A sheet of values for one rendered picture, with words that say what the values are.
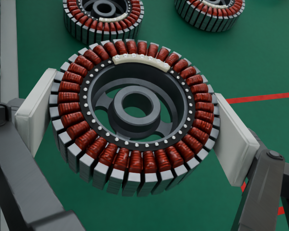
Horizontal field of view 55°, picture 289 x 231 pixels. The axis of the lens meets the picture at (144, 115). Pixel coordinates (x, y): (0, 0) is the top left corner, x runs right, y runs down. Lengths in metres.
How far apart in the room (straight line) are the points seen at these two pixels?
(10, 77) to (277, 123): 0.36
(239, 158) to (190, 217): 0.17
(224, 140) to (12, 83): 0.27
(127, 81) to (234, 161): 0.10
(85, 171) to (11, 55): 0.26
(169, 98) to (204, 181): 0.16
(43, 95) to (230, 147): 0.11
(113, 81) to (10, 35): 0.24
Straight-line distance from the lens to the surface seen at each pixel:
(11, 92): 0.37
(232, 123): 0.18
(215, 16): 0.46
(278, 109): 0.45
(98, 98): 0.20
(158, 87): 0.21
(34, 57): 0.39
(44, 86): 0.17
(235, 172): 0.17
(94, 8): 0.42
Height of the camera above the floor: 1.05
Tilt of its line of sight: 59 degrees down
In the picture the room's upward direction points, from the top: 23 degrees clockwise
